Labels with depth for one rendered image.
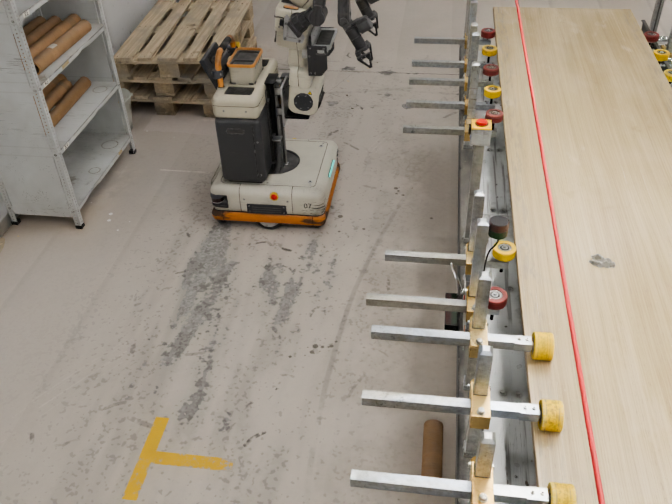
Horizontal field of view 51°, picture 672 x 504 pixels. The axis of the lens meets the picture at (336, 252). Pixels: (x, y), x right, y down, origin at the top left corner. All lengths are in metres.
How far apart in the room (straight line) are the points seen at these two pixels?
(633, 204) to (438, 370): 1.12
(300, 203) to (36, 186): 1.51
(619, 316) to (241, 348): 1.80
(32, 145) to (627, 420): 3.28
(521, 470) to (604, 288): 0.65
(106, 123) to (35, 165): 0.91
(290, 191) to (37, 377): 1.59
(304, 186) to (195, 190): 0.88
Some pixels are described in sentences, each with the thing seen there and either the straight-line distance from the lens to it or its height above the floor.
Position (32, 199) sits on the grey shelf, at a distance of 4.44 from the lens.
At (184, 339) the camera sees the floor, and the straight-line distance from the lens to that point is 3.52.
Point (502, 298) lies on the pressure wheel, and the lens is 2.31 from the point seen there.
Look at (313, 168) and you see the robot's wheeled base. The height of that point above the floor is 0.28.
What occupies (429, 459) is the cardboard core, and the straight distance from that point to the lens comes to 2.89.
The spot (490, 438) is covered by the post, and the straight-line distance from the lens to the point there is 1.68.
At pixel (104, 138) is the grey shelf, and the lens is 5.04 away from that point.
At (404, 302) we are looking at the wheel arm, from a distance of 2.34.
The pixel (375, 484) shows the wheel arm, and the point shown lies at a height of 0.95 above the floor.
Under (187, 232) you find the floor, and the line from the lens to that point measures 4.19.
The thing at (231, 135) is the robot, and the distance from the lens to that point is 3.86.
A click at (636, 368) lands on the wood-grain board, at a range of 2.21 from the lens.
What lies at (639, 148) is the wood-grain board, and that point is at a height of 0.90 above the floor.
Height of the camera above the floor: 2.44
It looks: 38 degrees down
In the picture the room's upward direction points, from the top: 2 degrees counter-clockwise
